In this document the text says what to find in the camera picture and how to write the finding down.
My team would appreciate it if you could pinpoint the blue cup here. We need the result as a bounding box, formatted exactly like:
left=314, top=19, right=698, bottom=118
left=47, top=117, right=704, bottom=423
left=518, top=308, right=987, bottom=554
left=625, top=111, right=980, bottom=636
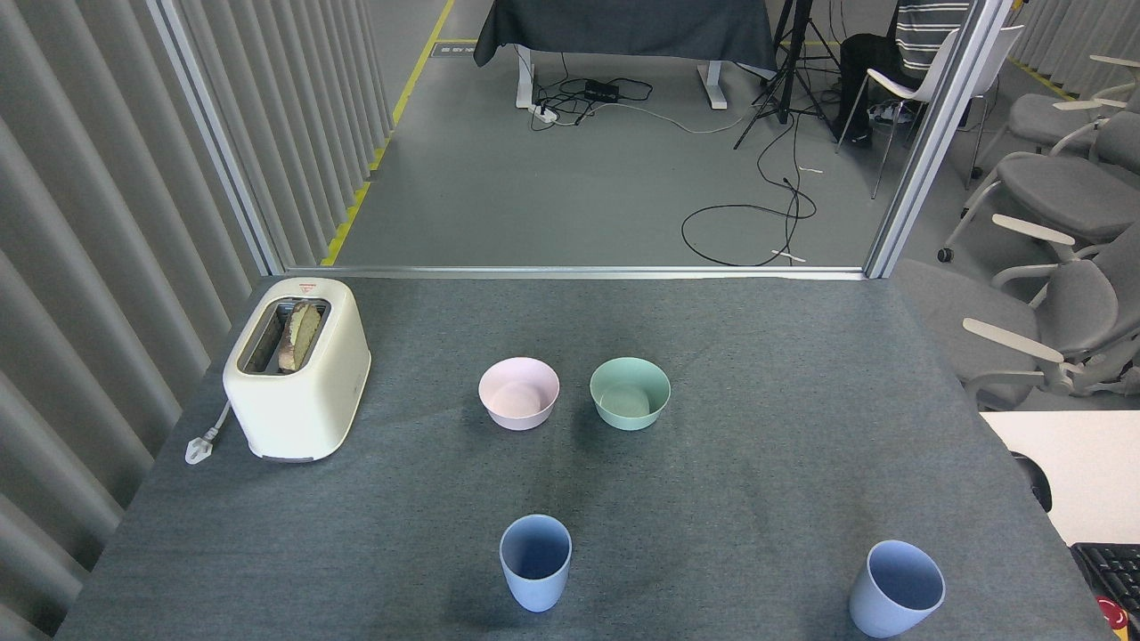
left=848, top=539, right=946, bottom=639
left=499, top=514, right=573, bottom=613

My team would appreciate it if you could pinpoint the pink bowl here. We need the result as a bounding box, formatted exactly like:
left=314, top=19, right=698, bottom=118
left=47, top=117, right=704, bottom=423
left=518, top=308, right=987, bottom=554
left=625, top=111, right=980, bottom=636
left=478, top=357, right=561, bottom=432

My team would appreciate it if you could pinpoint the green bowl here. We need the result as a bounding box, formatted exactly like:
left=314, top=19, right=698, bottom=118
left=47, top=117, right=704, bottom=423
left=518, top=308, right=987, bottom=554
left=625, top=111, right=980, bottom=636
left=590, top=357, right=672, bottom=432

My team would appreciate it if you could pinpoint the grey table cloth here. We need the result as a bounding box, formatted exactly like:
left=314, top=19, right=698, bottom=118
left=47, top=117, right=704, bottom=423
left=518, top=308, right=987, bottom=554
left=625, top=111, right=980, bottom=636
left=53, top=276, right=1119, bottom=641

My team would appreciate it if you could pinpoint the toasted bread slice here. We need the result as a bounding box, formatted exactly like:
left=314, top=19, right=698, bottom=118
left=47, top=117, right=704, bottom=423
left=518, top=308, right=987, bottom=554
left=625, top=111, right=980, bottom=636
left=277, top=302, right=322, bottom=374

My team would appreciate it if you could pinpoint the cream white toaster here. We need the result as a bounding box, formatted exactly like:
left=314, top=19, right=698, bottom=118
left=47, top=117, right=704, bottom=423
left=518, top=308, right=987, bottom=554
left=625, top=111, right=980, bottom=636
left=223, top=277, right=371, bottom=463

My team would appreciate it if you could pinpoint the table with dark cloth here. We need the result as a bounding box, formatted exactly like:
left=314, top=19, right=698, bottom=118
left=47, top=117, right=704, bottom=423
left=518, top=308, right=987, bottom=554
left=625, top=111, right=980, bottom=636
left=473, top=0, right=778, bottom=110

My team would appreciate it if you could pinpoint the black tripod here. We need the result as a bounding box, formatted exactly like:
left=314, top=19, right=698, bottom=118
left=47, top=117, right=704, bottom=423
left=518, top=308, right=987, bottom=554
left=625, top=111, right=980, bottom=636
left=734, top=0, right=843, bottom=150

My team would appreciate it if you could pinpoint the white plastic chair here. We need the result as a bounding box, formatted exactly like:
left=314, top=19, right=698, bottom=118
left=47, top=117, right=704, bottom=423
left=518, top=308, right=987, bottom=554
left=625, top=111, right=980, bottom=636
left=835, top=25, right=1025, bottom=200

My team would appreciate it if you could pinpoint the person in striped shirt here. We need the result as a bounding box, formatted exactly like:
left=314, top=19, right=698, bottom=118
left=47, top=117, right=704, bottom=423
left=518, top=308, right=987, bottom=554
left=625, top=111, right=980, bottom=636
left=833, top=0, right=973, bottom=145

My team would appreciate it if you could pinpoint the black rounded object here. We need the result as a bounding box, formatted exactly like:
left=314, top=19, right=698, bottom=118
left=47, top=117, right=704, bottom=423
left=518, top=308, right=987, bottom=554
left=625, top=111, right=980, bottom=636
left=1011, top=451, right=1053, bottom=513

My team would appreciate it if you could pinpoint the grey office chair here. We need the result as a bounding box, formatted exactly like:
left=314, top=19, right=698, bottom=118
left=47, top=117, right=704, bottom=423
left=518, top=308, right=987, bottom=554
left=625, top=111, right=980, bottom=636
left=891, top=223, right=1140, bottom=412
left=1006, top=53, right=1140, bottom=154
left=937, top=110, right=1140, bottom=264

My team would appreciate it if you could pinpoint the white side table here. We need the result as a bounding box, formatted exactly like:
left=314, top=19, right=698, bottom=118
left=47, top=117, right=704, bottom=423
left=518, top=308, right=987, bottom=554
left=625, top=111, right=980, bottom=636
left=980, top=410, right=1140, bottom=546

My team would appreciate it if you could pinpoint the black keyboard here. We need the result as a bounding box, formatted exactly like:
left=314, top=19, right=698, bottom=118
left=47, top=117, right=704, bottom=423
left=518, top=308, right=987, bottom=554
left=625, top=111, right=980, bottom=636
left=1071, top=542, right=1140, bottom=615

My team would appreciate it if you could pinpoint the silver frame rail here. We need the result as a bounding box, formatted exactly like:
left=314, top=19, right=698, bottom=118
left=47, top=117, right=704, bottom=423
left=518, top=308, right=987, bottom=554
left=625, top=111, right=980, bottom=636
left=285, top=265, right=869, bottom=281

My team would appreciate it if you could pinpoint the black looped floor cable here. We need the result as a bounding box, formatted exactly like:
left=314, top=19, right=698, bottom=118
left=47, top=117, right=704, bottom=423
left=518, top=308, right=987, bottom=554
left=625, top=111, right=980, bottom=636
left=681, top=176, right=818, bottom=268

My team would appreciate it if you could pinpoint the white toaster cable with plug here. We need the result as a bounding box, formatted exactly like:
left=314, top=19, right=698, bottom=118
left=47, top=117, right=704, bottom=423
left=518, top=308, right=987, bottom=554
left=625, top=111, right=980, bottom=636
left=184, top=401, right=234, bottom=467

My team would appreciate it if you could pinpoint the silver frame post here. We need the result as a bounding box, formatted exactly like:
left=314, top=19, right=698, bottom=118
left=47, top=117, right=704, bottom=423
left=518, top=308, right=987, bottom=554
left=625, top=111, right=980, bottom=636
left=864, top=0, right=1016, bottom=279
left=147, top=0, right=286, bottom=275

